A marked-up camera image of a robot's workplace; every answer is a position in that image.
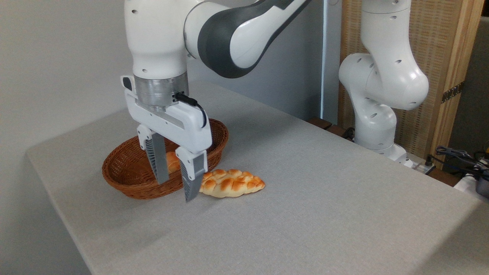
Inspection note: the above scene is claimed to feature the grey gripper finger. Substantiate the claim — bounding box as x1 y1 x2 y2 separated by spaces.
175 147 209 202
137 124 170 185

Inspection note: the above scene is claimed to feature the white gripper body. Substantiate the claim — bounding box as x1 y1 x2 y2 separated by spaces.
121 75 213 154

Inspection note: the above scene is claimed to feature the round knotted bread roll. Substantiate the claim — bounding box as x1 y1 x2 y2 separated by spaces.
165 151 181 175

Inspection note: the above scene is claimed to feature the brown wicker basket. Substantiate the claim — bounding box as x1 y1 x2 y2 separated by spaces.
102 118 229 200

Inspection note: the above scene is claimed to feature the long braided bread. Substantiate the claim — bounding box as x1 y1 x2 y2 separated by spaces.
199 169 266 198

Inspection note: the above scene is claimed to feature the grey partition panel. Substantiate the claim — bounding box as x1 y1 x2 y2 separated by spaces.
187 0 342 125

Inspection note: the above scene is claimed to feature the dark wooden plank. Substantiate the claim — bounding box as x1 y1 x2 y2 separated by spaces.
307 116 356 142

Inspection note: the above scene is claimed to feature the wooden rattan screen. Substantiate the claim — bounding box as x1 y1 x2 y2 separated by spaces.
338 0 485 159

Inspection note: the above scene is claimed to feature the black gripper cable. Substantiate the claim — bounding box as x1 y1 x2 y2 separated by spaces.
175 93 207 128

